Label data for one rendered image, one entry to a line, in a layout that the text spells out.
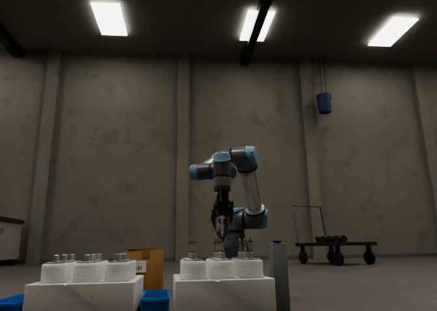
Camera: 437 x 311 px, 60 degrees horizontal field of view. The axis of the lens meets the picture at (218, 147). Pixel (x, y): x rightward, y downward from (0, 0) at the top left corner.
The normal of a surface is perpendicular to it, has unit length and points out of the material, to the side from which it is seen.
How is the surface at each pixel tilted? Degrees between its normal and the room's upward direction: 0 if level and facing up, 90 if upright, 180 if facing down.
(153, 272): 90
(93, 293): 90
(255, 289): 90
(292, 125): 90
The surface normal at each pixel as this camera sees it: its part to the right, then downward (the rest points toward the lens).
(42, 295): 0.10, -0.26
